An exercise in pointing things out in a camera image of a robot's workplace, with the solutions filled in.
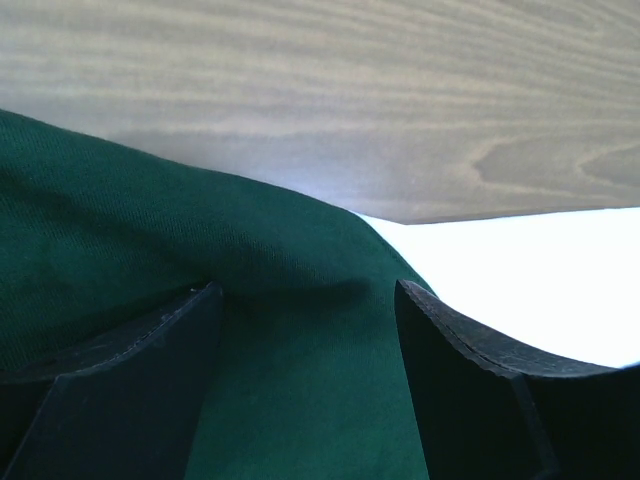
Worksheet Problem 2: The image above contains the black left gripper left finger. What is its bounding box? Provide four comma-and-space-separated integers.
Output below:
1, 283, 223, 480

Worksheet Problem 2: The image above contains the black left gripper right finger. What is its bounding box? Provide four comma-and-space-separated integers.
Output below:
394, 280, 639, 479

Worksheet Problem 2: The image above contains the white and green t-shirt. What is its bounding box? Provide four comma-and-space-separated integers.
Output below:
1, 112, 639, 479

